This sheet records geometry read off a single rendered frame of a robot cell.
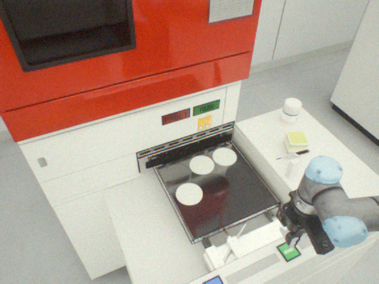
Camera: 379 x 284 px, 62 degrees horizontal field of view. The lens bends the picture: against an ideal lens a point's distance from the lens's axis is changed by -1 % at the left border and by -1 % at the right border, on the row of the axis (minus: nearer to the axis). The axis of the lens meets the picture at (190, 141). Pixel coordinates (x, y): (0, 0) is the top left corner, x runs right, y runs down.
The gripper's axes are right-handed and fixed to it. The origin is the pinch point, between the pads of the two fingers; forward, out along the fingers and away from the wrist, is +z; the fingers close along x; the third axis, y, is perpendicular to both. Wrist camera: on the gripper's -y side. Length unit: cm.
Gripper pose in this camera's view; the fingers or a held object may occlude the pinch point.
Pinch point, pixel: (293, 245)
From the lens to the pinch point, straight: 103.8
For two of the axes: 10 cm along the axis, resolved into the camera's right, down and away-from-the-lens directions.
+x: -9.0, 2.9, -3.1
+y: -4.3, -6.5, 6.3
